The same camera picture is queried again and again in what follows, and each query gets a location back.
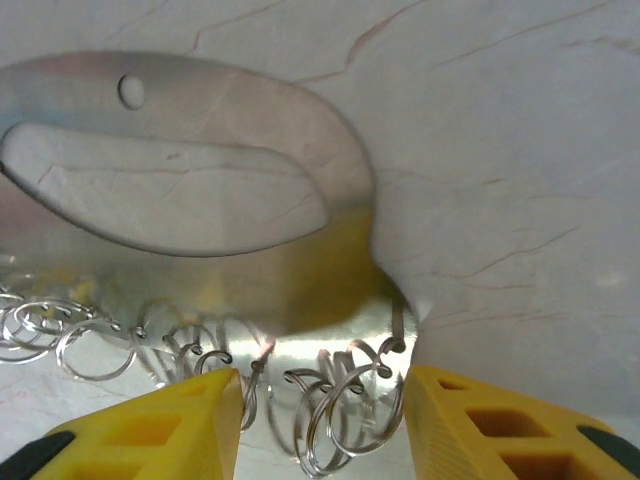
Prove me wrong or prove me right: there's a clear plastic bag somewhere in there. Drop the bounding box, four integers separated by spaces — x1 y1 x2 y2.
0 49 421 476

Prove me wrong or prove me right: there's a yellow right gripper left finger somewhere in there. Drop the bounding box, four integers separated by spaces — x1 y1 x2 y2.
42 368 245 480

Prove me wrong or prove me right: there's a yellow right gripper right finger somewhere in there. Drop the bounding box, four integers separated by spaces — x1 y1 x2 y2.
403 364 640 480

